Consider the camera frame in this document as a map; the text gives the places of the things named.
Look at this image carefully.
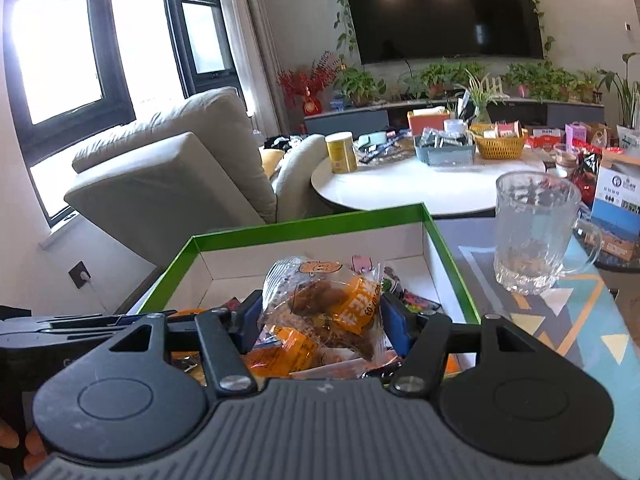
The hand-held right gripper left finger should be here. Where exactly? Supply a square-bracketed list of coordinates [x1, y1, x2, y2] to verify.
[80, 290, 264, 397]

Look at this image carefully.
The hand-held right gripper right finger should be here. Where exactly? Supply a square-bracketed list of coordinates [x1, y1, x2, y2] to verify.
[380, 290, 548, 397]

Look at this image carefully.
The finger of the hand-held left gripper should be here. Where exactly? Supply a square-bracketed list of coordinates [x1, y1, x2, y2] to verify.
[0, 317, 122, 342]
[49, 311, 147, 329]

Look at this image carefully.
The pile of mixed snack packets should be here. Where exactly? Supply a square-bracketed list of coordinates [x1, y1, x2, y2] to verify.
[170, 255, 461, 381]

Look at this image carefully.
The plain orange snack packet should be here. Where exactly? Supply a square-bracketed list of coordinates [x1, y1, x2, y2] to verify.
[247, 325, 321, 378]

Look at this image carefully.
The clear brown snack packet orange label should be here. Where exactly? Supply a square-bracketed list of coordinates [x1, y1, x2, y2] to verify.
[257, 256, 386, 361]

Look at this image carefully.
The green cardboard box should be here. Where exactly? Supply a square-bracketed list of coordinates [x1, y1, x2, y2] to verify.
[136, 203, 482, 378]

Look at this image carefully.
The person's left hand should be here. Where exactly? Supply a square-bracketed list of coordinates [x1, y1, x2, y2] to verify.
[0, 417, 48, 477]

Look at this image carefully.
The teal patterned tablecloth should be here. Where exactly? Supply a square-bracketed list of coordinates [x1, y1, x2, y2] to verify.
[435, 217, 640, 480]

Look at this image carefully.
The beige sofa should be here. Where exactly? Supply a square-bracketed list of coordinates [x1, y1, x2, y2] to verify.
[64, 86, 278, 271]

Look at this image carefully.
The yellow pillow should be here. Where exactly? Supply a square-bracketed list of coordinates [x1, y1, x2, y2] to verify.
[260, 147, 286, 181]

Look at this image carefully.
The clear glass mug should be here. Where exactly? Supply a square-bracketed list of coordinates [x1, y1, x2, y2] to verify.
[493, 171, 604, 296]

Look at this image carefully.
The grey storage bin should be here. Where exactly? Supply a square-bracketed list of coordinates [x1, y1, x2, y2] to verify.
[414, 127, 476, 166]

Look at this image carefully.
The yellow can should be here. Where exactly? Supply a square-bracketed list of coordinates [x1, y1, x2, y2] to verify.
[326, 131, 360, 175]

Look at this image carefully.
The orange tissue box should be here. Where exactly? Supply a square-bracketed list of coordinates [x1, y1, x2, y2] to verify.
[407, 109, 451, 136]

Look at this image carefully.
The yellow woven basket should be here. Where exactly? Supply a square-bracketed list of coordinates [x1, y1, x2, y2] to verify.
[472, 122, 528, 161]

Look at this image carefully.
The grey television cabinet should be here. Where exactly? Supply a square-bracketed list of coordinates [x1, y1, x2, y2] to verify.
[304, 97, 606, 136]

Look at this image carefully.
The clear lidded dessert cup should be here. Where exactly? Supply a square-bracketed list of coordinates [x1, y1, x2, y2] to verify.
[552, 142, 581, 171]

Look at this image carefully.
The spider plant in vase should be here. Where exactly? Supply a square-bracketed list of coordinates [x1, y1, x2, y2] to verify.
[457, 70, 501, 126]

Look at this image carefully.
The row of potted plants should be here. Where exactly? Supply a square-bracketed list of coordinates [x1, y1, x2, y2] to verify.
[334, 60, 603, 107]

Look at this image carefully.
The red flower decoration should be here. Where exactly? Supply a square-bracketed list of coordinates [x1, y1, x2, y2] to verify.
[276, 51, 346, 116]

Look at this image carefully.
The blue white carton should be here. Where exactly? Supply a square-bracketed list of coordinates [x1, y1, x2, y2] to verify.
[590, 147, 640, 261]

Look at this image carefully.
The pink gift box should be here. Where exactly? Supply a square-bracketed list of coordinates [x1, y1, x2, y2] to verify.
[565, 121, 593, 147]

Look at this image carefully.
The large black framed window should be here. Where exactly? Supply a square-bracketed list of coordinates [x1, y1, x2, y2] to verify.
[2, 0, 137, 166]

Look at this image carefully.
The sheer white curtain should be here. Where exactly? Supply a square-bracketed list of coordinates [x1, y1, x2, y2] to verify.
[214, 0, 283, 133]

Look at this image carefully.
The narrow black framed window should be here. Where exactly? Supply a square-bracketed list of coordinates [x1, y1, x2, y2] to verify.
[159, 0, 238, 98]

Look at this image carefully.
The green hanging vine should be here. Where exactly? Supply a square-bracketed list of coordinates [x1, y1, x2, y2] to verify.
[329, 0, 556, 68]

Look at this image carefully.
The tall leafy floor plant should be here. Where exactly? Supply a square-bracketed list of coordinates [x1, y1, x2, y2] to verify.
[597, 52, 640, 128]

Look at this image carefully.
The wall power outlet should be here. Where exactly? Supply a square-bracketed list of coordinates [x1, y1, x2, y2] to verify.
[68, 261, 93, 288]

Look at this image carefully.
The black wall television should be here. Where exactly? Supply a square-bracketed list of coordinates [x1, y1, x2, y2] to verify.
[347, 0, 545, 65]

